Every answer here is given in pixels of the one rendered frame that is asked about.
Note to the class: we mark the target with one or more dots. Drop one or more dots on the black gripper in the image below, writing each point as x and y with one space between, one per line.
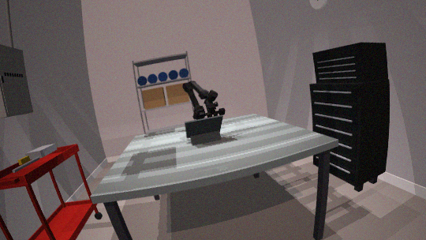
211 112

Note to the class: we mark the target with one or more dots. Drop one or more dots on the grey switch panel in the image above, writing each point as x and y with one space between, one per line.
204 130

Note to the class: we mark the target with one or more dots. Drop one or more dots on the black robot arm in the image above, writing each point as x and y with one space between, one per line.
203 94

